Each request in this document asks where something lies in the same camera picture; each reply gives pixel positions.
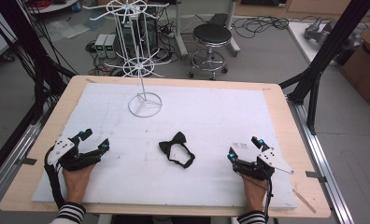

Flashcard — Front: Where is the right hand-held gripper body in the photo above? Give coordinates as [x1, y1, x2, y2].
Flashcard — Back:
[233, 147, 295, 182]

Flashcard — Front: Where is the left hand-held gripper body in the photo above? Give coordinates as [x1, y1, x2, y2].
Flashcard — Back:
[46, 136, 102, 172]

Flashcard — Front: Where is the black bow tie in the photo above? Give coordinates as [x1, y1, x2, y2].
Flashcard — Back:
[158, 131, 196, 170]

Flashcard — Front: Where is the white wire display rack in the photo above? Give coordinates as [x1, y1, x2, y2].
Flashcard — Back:
[82, 0, 172, 119]

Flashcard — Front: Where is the person's right hand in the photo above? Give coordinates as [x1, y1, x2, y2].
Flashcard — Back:
[240, 172, 270, 215]

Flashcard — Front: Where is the person's left hand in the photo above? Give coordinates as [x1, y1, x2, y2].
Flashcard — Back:
[61, 162, 97, 207]

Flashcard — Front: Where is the light wooden table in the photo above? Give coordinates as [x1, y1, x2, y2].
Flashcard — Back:
[0, 75, 332, 219]

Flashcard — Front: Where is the white foam board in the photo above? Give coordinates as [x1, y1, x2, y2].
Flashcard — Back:
[31, 82, 299, 210]

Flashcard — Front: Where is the thin wooden stick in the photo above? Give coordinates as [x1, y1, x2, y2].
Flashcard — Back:
[292, 188, 318, 216]

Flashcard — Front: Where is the grey tape piece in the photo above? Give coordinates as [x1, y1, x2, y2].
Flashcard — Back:
[305, 170, 328, 184]

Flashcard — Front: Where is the grey bench power supply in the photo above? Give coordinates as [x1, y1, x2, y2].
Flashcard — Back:
[93, 33, 108, 59]
[104, 34, 119, 59]

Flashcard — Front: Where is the white floor platform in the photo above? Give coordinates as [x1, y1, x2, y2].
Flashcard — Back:
[287, 21, 370, 67]

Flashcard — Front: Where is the white desk leg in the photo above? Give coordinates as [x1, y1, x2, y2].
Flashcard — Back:
[173, 0, 190, 61]
[224, 0, 242, 58]

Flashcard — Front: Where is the black round stool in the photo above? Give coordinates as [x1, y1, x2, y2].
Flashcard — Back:
[187, 22, 235, 81]

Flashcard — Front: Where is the dark computer tower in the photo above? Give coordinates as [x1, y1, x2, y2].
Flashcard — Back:
[116, 5, 160, 52]

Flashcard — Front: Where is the brown cardboard box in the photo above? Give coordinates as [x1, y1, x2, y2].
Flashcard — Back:
[339, 20, 370, 110]

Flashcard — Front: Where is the round white table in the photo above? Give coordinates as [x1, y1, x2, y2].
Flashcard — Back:
[25, 0, 80, 15]

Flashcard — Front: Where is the thin black cable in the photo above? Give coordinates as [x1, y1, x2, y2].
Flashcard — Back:
[263, 175, 275, 224]

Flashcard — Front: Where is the aluminium rail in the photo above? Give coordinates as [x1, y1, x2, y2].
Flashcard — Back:
[286, 95, 356, 224]
[0, 119, 47, 210]

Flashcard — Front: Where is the tangle of black floor cables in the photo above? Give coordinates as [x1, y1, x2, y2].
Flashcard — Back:
[230, 15, 291, 40]

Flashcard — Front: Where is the black metal frame strut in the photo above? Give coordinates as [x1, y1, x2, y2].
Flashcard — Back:
[278, 0, 370, 136]

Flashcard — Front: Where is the black frame with cables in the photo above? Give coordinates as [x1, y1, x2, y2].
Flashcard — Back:
[0, 0, 78, 125]

